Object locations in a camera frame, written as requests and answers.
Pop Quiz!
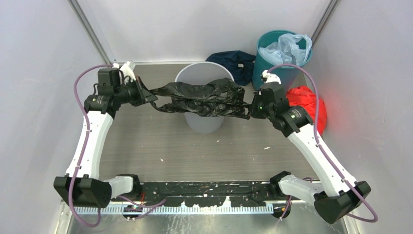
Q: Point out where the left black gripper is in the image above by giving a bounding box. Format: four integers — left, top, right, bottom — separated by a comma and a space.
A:
114, 76, 157, 107

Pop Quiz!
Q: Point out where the black trash bag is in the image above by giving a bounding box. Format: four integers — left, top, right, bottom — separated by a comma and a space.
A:
150, 78, 250, 119

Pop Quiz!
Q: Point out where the teal plastic bucket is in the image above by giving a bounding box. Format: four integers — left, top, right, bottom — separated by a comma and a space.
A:
252, 30, 312, 90

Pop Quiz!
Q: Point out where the grey translucent trash bin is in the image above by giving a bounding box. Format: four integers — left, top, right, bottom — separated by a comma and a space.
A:
175, 61, 234, 134

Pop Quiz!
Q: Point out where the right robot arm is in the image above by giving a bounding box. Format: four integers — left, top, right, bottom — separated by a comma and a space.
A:
249, 82, 371, 224

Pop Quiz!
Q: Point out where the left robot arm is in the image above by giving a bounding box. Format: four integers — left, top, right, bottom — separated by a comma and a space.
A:
54, 64, 157, 208

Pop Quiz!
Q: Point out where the red cloth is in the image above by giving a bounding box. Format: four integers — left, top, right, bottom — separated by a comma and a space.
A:
286, 85, 327, 135

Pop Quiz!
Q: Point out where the dark navy cloth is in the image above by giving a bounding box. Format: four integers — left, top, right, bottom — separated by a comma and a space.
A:
206, 50, 256, 86

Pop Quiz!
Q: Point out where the light blue plastic bag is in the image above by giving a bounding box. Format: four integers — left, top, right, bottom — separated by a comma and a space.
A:
258, 33, 312, 66

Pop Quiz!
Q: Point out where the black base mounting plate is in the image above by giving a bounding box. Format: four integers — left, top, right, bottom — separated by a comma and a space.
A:
123, 181, 288, 207

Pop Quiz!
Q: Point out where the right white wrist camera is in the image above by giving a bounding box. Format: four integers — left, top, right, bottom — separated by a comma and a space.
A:
261, 70, 281, 84

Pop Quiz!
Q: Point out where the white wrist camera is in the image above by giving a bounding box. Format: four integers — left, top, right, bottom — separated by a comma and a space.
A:
112, 60, 136, 84
261, 70, 281, 84

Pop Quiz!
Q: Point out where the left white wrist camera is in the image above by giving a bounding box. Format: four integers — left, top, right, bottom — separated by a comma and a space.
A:
112, 60, 136, 84

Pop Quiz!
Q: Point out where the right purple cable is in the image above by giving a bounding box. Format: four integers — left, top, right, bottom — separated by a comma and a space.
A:
266, 63, 379, 223

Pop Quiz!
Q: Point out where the aluminium frame rail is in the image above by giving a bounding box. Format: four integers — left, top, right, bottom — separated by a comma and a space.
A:
60, 61, 119, 205

